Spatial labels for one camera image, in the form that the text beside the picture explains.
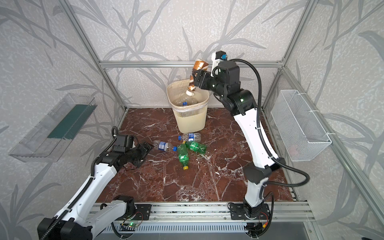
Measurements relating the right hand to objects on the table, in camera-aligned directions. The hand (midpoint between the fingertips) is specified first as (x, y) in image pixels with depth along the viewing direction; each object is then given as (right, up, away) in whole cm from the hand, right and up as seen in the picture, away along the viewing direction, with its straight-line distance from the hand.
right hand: (199, 69), depth 63 cm
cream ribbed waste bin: (-7, -21, +34) cm, 40 cm away
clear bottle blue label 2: (-23, -38, +30) cm, 54 cm away
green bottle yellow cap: (-4, -38, +31) cm, 49 cm away
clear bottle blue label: (-10, -11, +33) cm, 37 cm away
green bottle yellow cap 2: (-11, -42, +28) cm, 52 cm away
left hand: (-25, -35, +17) cm, 47 cm away
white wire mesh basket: (+43, -29, -2) cm, 52 cm away
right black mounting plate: (+18, -67, +10) cm, 70 cm away
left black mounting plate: (-28, -67, +10) cm, 74 cm away
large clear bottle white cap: (-9, -7, +39) cm, 40 cm away
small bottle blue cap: (-7, -33, +36) cm, 49 cm away
